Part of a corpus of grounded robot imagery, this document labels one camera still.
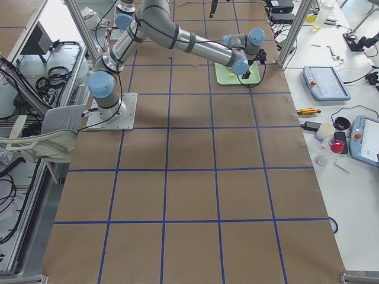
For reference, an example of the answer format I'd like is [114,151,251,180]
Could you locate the metal allen key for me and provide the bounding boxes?
[333,159,350,174]

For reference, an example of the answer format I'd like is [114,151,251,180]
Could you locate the far teach pendant blue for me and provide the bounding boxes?
[303,66,351,101]

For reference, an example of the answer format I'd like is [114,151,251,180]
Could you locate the black smartphone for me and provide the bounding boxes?
[331,131,348,154]

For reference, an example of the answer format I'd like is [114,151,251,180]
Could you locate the black plug adapter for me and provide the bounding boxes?
[301,121,321,132]

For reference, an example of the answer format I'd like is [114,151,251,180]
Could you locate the white plastic bottle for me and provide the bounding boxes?
[313,0,336,31]

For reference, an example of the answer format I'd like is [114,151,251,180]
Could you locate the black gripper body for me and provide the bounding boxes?
[209,0,219,18]
[241,70,250,79]

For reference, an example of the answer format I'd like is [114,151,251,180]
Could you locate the black cable loop gripper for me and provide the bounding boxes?
[237,49,266,88]

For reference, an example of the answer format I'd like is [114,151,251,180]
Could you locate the black round dish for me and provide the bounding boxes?
[333,117,351,131]

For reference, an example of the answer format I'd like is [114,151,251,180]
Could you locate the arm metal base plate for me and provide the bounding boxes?
[105,27,124,42]
[86,92,138,131]

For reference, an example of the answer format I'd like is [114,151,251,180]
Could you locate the light green tray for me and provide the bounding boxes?
[214,59,249,86]

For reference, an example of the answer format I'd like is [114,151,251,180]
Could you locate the white lavender cup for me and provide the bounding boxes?
[314,123,335,141]

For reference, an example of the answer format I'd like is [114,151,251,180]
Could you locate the aluminium frame post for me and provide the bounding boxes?
[277,0,312,67]

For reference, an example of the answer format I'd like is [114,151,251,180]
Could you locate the near teach pendant blue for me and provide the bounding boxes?
[349,115,378,167]

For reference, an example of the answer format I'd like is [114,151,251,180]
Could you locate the grey control box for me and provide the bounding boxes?
[20,21,52,63]

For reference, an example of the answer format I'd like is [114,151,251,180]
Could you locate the white plastic chair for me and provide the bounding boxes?
[1,104,86,185]

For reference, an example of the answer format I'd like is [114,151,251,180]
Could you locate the teach pendant blue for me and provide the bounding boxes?
[349,115,378,167]
[303,66,351,101]

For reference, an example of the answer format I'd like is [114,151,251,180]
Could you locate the red round object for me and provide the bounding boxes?
[328,139,345,154]

